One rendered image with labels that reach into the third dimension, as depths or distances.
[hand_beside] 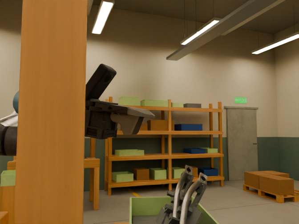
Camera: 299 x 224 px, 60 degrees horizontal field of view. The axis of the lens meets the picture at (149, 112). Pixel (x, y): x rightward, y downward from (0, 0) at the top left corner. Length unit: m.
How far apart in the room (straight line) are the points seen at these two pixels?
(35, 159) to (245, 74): 8.32
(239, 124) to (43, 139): 7.85
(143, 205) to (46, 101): 1.45
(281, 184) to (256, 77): 3.95
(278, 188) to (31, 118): 5.70
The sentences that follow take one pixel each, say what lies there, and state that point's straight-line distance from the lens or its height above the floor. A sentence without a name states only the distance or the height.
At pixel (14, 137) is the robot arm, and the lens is 0.71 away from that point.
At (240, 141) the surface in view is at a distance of 8.15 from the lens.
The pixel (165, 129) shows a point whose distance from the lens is 6.38.
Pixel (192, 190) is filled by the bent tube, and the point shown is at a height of 1.10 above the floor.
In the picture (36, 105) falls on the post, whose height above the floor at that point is 1.42.
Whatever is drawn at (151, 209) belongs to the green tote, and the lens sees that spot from 1.79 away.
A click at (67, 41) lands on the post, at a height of 1.51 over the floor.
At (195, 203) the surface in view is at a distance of 1.34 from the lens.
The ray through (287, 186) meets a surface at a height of 0.30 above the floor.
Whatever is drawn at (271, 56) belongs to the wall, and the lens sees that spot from 9.42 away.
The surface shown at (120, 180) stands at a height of 0.30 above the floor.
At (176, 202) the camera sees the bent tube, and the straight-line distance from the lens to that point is 1.45.
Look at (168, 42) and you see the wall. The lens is 7.44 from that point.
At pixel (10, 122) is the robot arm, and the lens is 0.85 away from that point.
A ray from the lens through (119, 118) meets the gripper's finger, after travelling 0.55.
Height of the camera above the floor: 1.38
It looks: 5 degrees up
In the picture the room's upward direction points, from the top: straight up
